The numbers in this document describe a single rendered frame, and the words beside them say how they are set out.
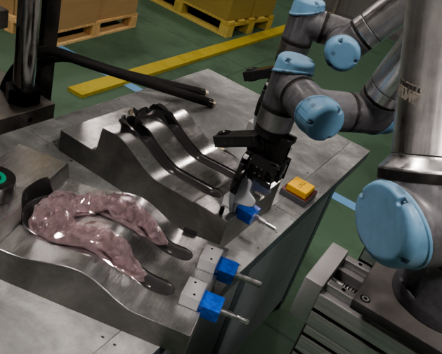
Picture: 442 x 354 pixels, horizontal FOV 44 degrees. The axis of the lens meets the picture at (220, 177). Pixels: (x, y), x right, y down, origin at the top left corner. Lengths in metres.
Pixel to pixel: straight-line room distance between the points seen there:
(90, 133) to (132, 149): 0.19
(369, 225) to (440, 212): 0.09
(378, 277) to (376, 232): 0.20
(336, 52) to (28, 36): 0.82
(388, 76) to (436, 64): 0.26
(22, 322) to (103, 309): 0.14
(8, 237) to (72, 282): 0.15
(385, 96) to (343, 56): 0.22
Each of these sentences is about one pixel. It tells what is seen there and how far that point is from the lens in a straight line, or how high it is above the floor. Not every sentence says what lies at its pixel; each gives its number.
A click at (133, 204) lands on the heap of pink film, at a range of 1.10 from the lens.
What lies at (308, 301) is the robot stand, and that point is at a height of 0.95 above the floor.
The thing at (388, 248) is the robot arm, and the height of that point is 1.18.
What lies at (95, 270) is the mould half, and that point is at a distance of 0.97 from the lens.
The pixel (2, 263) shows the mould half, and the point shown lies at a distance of 1.05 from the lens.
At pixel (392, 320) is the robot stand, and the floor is 1.04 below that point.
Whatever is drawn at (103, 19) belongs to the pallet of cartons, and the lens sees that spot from 4.53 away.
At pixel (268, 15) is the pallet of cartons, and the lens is 5.81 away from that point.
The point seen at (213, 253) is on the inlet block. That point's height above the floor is 0.88.
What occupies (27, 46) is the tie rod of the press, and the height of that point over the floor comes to 0.96.
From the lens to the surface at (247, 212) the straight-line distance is 1.19.
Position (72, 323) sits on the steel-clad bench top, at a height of 0.80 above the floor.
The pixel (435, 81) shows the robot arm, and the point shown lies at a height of 1.38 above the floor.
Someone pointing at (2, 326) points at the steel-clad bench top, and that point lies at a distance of 1.00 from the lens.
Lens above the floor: 1.57
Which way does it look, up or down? 31 degrees down
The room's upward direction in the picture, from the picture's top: 17 degrees clockwise
